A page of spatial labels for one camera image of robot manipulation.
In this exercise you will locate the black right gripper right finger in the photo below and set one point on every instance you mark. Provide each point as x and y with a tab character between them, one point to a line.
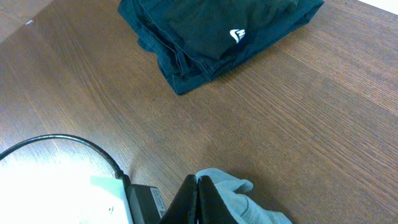
211	208

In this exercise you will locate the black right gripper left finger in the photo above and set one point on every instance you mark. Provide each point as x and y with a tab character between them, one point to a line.
183	208

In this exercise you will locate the light teal t-shirt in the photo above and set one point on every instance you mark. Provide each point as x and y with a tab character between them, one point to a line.
242	208

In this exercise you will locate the folded dark navy garment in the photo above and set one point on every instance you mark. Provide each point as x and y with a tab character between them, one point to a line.
196	41

